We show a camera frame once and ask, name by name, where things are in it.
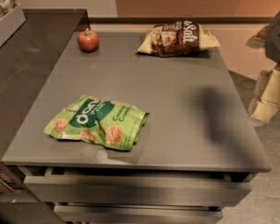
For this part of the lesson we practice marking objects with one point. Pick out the brown chip bag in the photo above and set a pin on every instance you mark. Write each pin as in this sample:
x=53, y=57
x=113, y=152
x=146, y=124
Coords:
x=178, y=38

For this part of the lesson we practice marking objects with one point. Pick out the grey lower drawer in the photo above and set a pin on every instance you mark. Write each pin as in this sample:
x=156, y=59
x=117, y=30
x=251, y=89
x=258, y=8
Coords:
x=140, y=215

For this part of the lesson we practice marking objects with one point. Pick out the red apple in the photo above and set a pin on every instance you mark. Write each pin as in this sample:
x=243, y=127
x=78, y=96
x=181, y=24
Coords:
x=88, y=41

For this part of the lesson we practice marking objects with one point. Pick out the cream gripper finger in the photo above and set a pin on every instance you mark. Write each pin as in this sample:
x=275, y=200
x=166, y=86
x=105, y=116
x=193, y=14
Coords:
x=260, y=113
x=268, y=86

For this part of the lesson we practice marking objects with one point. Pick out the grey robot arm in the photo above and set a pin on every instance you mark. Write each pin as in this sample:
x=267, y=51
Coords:
x=269, y=39

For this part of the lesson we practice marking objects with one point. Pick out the grey snack box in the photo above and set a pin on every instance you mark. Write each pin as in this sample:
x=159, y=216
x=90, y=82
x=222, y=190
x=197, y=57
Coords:
x=10, y=23

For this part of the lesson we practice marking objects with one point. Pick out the green rice chip bag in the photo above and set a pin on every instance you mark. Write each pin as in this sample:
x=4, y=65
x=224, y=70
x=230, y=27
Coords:
x=89, y=119

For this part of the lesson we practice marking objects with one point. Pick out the grey upper drawer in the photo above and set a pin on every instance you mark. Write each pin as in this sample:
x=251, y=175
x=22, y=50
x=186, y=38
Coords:
x=137, y=187

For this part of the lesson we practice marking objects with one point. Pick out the grey drawer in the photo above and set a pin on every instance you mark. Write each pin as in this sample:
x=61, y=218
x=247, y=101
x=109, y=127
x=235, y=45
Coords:
x=137, y=187
x=140, y=215

